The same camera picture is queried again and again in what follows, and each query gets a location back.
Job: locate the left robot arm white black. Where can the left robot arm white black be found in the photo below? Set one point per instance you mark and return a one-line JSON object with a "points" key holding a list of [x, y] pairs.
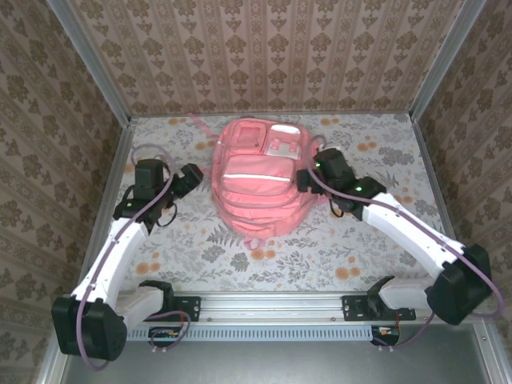
{"points": [[116, 256]]}

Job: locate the aluminium mounting rail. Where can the aluminium mounting rail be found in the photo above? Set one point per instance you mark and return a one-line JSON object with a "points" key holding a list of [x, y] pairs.
{"points": [[272, 306]]}

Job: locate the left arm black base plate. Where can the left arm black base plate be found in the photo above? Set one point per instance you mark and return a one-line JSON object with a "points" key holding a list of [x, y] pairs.
{"points": [[192, 308]]}

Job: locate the pink backpack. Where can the pink backpack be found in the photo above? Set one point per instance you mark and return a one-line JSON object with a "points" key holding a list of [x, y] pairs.
{"points": [[256, 192]]}

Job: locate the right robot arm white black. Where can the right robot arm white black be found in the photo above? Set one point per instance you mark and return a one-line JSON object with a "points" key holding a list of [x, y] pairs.
{"points": [[400, 228]]}

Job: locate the black wiring connector box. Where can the black wiring connector box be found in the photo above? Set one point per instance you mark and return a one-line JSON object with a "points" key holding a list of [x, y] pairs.
{"points": [[386, 334], [166, 334]]}

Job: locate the floral tablecloth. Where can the floral tablecloth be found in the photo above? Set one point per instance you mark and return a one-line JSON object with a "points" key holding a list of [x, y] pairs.
{"points": [[280, 264]]}

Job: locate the grey metal sheet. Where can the grey metal sheet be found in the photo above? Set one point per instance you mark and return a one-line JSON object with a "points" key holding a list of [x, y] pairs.
{"points": [[280, 364]]}

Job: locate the aluminium table side rail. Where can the aluminium table side rail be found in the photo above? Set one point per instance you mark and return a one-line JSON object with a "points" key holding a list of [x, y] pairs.
{"points": [[432, 168], [113, 180]]}

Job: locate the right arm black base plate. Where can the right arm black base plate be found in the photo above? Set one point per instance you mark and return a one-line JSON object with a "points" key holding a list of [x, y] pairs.
{"points": [[352, 308]]}

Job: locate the aluminium frame post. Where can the aluminium frame post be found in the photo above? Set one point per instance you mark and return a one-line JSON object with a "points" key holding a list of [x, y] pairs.
{"points": [[445, 60], [98, 68]]}

